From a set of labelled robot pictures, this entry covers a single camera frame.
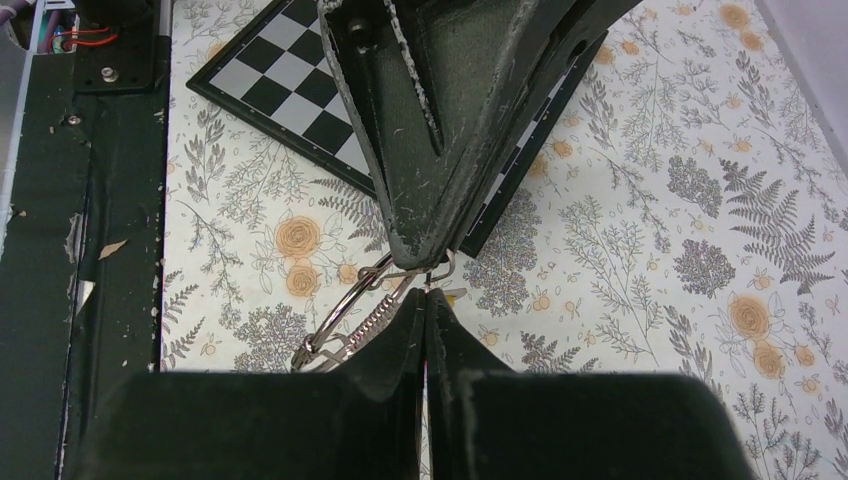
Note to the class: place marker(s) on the silver keyring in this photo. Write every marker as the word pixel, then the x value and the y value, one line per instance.
pixel 328 347

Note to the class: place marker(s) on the black white chessboard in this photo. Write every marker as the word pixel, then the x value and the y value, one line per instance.
pixel 273 76

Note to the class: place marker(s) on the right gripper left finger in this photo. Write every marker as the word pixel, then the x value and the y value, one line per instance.
pixel 361 420

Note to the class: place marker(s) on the floral patterned mat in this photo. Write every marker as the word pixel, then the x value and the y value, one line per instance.
pixel 685 214

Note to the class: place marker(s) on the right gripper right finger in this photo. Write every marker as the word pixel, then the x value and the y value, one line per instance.
pixel 487 421

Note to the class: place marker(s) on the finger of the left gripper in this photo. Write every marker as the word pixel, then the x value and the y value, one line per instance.
pixel 430 87
pixel 572 32

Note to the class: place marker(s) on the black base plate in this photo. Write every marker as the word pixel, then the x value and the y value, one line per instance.
pixel 83 173

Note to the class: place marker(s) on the key with yellow tag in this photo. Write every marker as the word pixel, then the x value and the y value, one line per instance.
pixel 454 294

